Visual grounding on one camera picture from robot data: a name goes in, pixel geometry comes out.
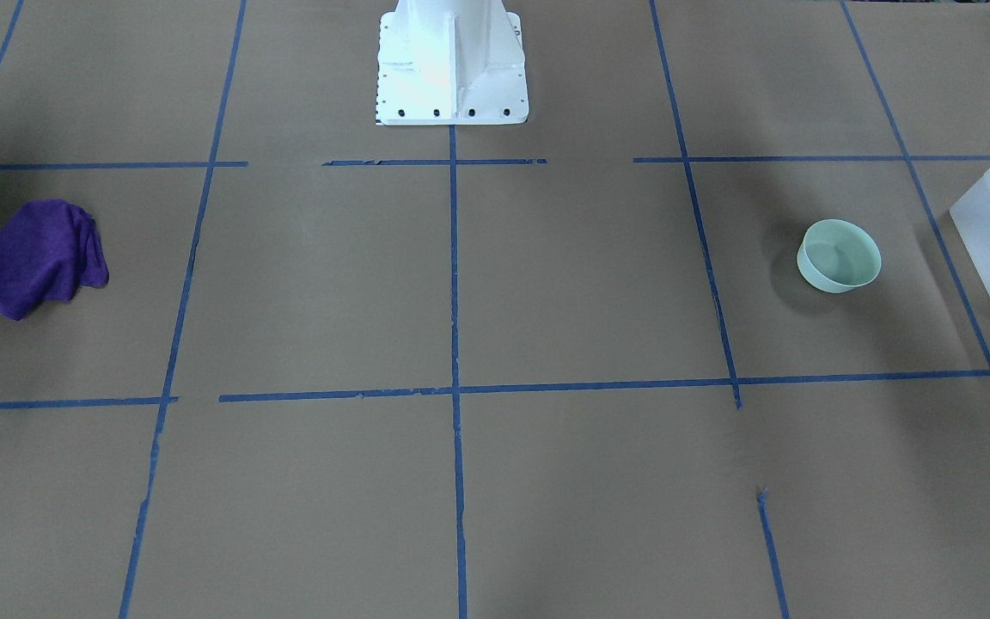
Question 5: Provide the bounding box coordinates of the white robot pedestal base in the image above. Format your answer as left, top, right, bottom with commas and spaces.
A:
375, 1, 530, 126

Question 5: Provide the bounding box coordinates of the pale green ceramic bowl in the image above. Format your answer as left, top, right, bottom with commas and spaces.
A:
795, 218, 883, 294

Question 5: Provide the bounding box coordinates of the purple microfiber cloth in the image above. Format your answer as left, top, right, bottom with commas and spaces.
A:
0, 199, 110, 321

